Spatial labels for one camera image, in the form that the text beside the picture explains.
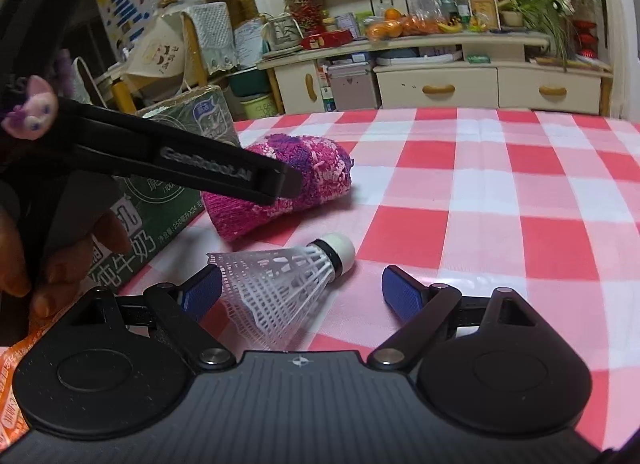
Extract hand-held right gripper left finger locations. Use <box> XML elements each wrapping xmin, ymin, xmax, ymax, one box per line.
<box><xmin>67</xmin><ymin>265</ymin><xmax>236</xmax><ymax>372</ymax></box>

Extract pink storage box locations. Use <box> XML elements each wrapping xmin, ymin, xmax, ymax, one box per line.
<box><xmin>327</xmin><ymin>64</ymin><xmax>378</xmax><ymax>111</ymax></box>

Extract magenta knitted hat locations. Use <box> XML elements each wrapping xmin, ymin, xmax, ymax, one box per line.
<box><xmin>201</xmin><ymin>133</ymin><xmax>353</xmax><ymax>241</ymax></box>

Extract orange white tissue packet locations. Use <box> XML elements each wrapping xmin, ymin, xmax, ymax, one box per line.
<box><xmin>0</xmin><ymin>311</ymin><xmax>56</xmax><ymax>452</ymax></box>

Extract red berry branches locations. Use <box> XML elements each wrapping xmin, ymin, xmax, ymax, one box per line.
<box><xmin>282</xmin><ymin>0</ymin><xmax>326</xmax><ymax>35</ymax></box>

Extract potted spider plant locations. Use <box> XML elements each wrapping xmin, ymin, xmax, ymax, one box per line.
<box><xmin>500</xmin><ymin>0</ymin><xmax>576</xmax><ymax>70</ymax></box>

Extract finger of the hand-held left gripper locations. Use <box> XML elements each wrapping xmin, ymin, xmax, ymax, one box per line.
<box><xmin>57</xmin><ymin>97</ymin><xmax>302</xmax><ymax>206</ymax></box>

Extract cardboard box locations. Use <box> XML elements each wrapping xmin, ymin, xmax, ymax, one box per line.
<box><xmin>82</xmin><ymin>84</ymin><xmax>242</xmax><ymax>295</ymax></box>

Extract light green bin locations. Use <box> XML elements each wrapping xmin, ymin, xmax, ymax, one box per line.
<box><xmin>240</xmin><ymin>92</ymin><xmax>278</xmax><ymax>120</ymax></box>

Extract dark green bin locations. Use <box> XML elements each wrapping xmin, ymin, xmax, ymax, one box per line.
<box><xmin>227</xmin><ymin>67</ymin><xmax>273</xmax><ymax>98</ymax></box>

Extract white shuttlecock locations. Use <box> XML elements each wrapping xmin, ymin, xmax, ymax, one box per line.
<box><xmin>206</xmin><ymin>233</ymin><xmax>357</xmax><ymax>351</ymax></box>

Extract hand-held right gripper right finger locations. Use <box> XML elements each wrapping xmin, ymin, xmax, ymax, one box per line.
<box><xmin>367</xmin><ymin>267</ymin><xmax>560</xmax><ymax>372</ymax></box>

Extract red white checked tablecloth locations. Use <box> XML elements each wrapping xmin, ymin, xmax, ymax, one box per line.
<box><xmin>115</xmin><ymin>107</ymin><xmax>640</xmax><ymax>450</ymax></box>

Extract pile of oranges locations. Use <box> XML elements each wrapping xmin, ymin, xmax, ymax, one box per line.
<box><xmin>365</xmin><ymin>8</ymin><xmax>446</xmax><ymax>40</ymax></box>

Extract cream television cabinet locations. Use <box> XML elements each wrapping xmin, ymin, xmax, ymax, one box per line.
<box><xmin>255</xmin><ymin>29</ymin><xmax>615</xmax><ymax>117</ymax></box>

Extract framed picture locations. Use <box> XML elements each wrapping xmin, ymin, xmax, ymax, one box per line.
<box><xmin>467</xmin><ymin>0</ymin><xmax>501</xmax><ymax>31</ymax></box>

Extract person's left hand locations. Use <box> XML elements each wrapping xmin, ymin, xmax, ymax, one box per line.
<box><xmin>0</xmin><ymin>209</ymin><xmax>132</xmax><ymax>320</ymax></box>

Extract pink cat keychain charm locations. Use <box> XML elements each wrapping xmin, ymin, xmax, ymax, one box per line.
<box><xmin>0</xmin><ymin>75</ymin><xmax>62</xmax><ymax>141</ymax></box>

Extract beige printed tote bag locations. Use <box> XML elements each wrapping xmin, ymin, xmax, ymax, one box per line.
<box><xmin>125</xmin><ymin>12</ymin><xmax>198</xmax><ymax>90</ymax></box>

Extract red vase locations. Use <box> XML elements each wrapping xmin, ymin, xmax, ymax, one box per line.
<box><xmin>572</xmin><ymin>19</ymin><xmax>598</xmax><ymax>62</ymax></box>

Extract chair with lace cover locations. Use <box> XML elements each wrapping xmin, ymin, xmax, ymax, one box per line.
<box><xmin>180</xmin><ymin>2</ymin><xmax>241</xmax><ymax>90</ymax></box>

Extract white paper sheet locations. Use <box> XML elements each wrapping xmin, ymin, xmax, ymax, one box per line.
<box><xmin>234</xmin><ymin>19</ymin><xmax>266</xmax><ymax>68</ymax></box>

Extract red snack box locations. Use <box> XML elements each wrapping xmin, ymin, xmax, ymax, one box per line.
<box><xmin>300</xmin><ymin>29</ymin><xmax>353</xmax><ymax>50</ymax></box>

